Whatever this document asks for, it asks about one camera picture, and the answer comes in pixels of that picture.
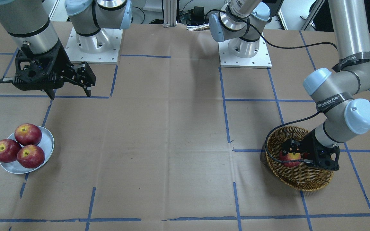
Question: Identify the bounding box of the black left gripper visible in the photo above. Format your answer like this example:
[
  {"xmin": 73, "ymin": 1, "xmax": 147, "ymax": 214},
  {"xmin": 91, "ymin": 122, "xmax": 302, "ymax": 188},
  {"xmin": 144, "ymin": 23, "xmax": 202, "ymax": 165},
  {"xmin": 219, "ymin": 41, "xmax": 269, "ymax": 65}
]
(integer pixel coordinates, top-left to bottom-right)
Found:
[{"xmin": 281, "ymin": 131, "xmax": 340, "ymax": 171}]

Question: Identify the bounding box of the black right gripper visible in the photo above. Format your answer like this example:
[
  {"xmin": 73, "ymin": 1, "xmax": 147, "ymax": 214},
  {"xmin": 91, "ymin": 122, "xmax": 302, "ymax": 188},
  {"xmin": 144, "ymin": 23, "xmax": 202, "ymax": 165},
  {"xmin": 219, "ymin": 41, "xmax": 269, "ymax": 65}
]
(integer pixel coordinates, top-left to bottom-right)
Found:
[{"xmin": 12, "ymin": 41, "xmax": 96, "ymax": 100}]

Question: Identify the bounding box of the red yellow apple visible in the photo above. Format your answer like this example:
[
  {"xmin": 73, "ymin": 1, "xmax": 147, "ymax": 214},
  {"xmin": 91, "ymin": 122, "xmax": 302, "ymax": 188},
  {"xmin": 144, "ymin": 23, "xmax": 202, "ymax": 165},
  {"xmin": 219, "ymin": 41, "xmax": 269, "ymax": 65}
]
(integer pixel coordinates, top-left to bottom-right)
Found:
[{"xmin": 279, "ymin": 151, "xmax": 302, "ymax": 167}]

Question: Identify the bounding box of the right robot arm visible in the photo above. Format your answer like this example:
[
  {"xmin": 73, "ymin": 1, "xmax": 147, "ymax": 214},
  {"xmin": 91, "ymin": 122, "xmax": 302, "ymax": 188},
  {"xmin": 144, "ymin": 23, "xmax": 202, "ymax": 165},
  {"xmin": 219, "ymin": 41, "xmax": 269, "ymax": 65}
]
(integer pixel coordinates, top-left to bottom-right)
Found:
[{"xmin": 0, "ymin": 0, "xmax": 132, "ymax": 99}]

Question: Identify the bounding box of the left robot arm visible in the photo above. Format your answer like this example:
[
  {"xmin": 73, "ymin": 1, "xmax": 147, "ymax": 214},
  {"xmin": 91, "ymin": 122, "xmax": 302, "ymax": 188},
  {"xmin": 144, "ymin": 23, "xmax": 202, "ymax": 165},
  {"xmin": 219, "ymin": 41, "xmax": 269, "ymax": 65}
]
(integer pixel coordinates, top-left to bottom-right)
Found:
[{"xmin": 209, "ymin": 0, "xmax": 370, "ymax": 171}]

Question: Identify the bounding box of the woven wicker basket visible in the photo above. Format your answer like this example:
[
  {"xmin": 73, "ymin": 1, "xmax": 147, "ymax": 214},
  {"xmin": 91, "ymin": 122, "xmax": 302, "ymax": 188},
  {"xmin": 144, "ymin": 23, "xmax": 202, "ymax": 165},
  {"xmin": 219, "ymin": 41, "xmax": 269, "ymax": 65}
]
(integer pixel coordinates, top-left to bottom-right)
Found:
[{"xmin": 261, "ymin": 126, "xmax": 334, "ymax": 192}]

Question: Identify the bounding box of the white round plate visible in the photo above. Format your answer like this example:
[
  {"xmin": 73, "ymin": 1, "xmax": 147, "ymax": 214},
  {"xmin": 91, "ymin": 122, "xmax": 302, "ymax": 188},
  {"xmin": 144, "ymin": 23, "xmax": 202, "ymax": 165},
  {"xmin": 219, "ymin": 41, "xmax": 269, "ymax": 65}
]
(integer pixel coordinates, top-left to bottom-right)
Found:
[{"xmin": 0, "ymin": 126, "xmax": 55, "ymax": 174}]

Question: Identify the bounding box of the red apple back on plate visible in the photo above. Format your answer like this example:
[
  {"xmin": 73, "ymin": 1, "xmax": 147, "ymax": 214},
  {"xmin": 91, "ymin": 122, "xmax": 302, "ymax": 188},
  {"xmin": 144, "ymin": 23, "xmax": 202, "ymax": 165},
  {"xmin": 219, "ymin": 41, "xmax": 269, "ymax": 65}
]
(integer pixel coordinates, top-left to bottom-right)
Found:
[{"xmin": 14, "ymin": 123, "xmax": 42, "ymax": 146}]

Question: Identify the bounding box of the red apple on plate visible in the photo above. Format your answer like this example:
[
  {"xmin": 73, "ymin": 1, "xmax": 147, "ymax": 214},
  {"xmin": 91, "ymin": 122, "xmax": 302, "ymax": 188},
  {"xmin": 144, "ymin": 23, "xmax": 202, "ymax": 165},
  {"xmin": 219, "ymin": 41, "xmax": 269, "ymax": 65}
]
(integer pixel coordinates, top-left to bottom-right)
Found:
[
  {"xmin": 14, "ymin": 123, "xmax": 42, "ymax": 146},
  {"xmin": 0, "ymin": 139, "xmax": 22, "ymax": 163},
  {"xmin": 17, "ymin": 145, "xmax": 45, "ymax": 168}
]

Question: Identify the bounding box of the red apple front on plate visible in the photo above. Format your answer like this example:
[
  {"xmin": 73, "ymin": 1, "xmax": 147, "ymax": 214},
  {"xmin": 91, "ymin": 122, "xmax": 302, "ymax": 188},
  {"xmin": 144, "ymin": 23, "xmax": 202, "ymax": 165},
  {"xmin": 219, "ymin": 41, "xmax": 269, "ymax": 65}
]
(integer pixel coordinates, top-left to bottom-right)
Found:
[{"xmin": 17, "ymin": 145, "xmax": 45, "ymax": 168}]

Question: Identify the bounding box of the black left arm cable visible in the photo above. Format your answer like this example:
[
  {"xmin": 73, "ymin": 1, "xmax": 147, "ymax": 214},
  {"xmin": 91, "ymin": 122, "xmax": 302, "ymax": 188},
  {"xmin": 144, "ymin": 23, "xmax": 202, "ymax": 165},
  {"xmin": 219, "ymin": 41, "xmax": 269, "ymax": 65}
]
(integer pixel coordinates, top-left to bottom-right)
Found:
[{"xmin": 205, "ymin": 9, "xmax": 338, "ymax": 166}]

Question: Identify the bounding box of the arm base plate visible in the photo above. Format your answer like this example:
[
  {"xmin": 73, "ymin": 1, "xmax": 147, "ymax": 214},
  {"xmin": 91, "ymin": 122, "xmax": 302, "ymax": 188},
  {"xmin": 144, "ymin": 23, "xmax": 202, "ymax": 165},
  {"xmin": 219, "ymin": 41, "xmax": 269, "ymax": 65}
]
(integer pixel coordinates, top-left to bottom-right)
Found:
[
  {"xmin": 218, "ymin": 38, "xmax": 272, "ymax": 68},
  {"xmin": 65, "ymin": 28, "xmax": 124, "ymax": 64}
]

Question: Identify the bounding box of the aluminium frame post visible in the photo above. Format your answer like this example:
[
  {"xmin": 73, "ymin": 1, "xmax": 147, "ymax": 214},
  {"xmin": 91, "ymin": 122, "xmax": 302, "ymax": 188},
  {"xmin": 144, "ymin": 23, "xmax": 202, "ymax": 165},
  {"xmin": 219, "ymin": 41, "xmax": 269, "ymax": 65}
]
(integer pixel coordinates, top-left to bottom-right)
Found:
[{"xmin": 162, "ymin": 0, "xmax": 179, "ymax": 28}]

